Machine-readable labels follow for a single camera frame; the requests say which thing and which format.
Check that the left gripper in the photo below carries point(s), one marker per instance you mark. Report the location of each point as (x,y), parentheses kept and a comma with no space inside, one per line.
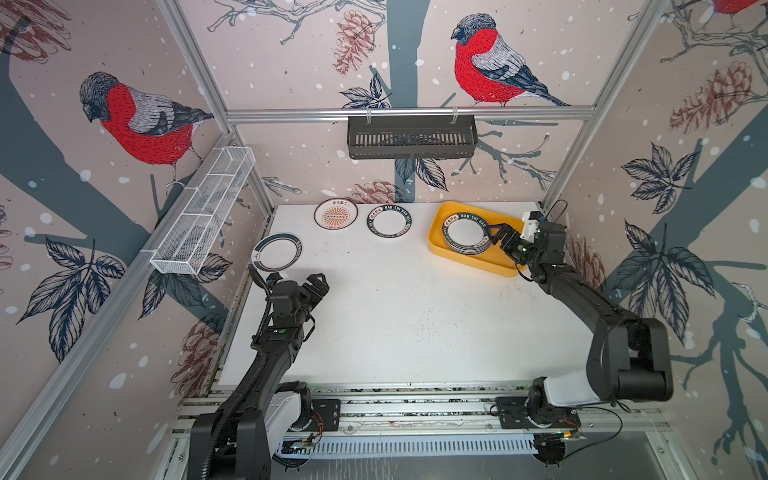
(319,286)

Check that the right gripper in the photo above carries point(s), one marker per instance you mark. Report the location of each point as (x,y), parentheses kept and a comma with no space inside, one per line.
(504,235)

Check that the green rimmed plate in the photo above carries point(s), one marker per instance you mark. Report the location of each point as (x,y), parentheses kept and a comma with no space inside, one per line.
(276,252)

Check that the green lettered plate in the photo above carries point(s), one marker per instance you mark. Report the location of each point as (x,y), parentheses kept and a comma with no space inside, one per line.
(389,221)
(465,228)

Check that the orange sunburst plate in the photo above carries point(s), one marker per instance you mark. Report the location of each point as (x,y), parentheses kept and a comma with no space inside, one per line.
(336,214)
(469,250)

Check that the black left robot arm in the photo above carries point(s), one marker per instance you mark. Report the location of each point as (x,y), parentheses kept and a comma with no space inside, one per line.
(239,439)

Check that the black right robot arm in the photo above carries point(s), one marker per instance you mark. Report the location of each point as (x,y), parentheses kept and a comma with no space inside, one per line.
(629,356)

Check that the yellow plastic bin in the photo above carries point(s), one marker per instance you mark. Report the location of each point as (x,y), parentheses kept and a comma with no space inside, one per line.
(492,260)

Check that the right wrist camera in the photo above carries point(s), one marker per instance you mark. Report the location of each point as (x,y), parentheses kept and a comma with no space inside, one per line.
(531,220)

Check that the white mesh wire shelf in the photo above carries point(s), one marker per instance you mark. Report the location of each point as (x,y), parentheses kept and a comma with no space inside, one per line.
(194,232)

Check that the horizontal aluminium frame bar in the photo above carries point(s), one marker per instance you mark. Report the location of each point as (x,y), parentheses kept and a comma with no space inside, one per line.
(256,116)

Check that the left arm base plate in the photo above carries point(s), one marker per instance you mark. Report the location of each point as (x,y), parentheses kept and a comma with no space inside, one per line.
(325,416)

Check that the black hanging wire basket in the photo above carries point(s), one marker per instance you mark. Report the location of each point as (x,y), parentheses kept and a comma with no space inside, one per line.
(411,137)

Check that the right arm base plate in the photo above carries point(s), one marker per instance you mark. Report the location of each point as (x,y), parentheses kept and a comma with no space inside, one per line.
(515,413)

